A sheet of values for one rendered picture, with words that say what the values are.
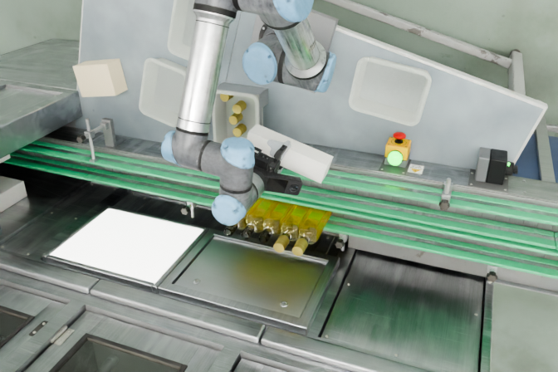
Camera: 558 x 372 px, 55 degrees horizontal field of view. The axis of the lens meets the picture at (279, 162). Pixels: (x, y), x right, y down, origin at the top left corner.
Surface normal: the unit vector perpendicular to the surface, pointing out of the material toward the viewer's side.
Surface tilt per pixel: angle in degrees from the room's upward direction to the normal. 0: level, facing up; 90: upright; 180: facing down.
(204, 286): 90
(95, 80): 0
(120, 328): 90
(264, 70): 9
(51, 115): 90
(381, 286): 89
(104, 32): 0
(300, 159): 0
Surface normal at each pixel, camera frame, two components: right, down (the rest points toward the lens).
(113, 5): -0.36, 0.42
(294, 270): 0.00, -0.90
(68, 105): 0.93, 0.16
